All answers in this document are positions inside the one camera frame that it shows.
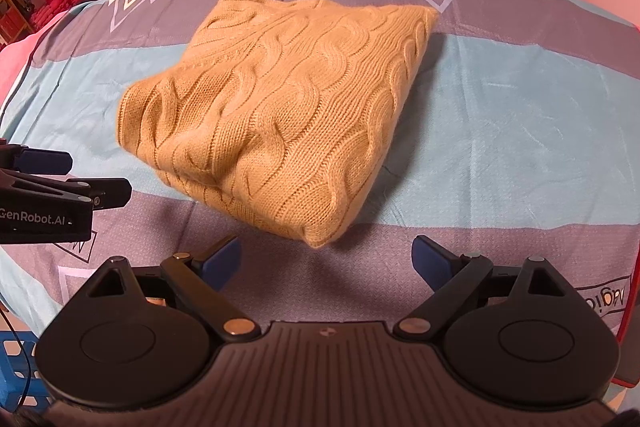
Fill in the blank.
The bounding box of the red-edged dark object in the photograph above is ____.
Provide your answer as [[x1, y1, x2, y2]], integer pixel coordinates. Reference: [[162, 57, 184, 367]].
[[612, 247, 640, 390]]

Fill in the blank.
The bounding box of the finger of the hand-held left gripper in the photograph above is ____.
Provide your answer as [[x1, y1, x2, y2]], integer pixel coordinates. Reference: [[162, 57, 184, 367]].
[[0, 144, 74, 176], [0, 169, 132, 209]]

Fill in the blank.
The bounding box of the blue plastic stool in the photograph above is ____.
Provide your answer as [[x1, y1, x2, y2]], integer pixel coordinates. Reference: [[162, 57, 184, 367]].
[[0, 331, 53, 410]]

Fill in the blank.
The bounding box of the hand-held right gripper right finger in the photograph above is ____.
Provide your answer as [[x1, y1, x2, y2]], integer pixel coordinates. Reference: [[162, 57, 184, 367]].
[[393, 235, 583, 339]]

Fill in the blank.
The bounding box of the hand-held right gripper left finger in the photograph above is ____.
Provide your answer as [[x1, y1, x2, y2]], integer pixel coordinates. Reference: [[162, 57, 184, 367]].
[[65, 235, 262, 341]]

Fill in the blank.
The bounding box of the blue grey patterned bed sheet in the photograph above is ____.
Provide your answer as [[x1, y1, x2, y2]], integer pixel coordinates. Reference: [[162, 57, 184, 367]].
[[0, 0, 640, 358]]

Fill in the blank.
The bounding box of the yellow cable-knit cardigan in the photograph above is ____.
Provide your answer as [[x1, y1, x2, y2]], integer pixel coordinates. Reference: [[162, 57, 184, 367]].
[[116, 0, 441, 250]]

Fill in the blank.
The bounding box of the wooden shelf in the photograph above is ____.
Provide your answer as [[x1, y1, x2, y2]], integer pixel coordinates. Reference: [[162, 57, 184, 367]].
[[0, 0, 36, 48]]

